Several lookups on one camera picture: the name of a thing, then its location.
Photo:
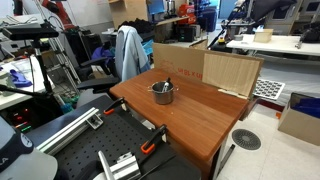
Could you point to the black white dry-erase marker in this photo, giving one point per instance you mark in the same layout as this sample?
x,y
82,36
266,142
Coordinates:
x,y
165,86

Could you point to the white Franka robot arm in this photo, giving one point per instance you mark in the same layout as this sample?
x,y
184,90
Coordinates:
x,y
30,166

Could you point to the small stainless steel pot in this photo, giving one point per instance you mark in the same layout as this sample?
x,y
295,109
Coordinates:
x,y
163,97

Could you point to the large cardboard box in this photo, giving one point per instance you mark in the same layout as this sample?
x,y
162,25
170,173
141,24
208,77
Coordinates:
x,y
186,63

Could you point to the light blue hanging jacket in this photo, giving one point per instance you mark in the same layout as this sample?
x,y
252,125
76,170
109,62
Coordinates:
x,y
130,53

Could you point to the black orange bar clamp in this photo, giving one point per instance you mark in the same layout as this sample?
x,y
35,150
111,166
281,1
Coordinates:
x,y
115,106
153,140

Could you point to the black office chair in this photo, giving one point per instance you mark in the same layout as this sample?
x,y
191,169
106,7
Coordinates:
x,y
96,82

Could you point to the purple blue backpack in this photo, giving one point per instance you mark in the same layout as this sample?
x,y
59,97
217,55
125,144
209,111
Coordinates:
x,y
101,53

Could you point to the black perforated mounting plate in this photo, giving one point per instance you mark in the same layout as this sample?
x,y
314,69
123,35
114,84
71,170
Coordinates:
x,y
110,140

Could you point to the grey tape roll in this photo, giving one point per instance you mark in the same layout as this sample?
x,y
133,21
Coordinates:
x,y
238,37

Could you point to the grey metal table leg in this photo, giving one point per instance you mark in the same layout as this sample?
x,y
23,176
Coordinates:
x,y
226,158

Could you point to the round metal floor drain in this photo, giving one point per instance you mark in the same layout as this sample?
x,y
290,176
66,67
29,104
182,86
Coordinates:
x,y
246,139

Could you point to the checkered calibration board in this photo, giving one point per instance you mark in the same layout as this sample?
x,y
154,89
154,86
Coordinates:
x,y
269,89

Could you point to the small pale wooden box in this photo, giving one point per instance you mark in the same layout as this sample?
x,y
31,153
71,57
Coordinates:
x,y
263,35

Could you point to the long white work table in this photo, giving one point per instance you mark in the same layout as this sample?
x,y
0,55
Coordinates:
x,y
283,45

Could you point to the white side desk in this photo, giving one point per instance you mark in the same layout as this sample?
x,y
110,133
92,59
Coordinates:
x,y
20,97

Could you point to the open cardboard box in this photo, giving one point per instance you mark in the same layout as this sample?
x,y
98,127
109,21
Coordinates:
x,y
298,125

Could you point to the blue plastic object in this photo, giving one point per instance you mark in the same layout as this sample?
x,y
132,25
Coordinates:
x,y
18,80

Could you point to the black controller box with lights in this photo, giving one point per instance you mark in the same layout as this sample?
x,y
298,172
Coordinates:
x,y
20,120

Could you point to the aluminium extrusion rail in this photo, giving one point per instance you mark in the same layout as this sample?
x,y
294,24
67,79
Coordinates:
x,y
123,166
66,131

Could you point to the black camera tripod stand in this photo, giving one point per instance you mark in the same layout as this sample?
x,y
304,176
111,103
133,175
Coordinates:
x,y
41,66

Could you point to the black stereo camera bar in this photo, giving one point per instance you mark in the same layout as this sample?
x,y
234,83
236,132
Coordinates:
x,y
30,33

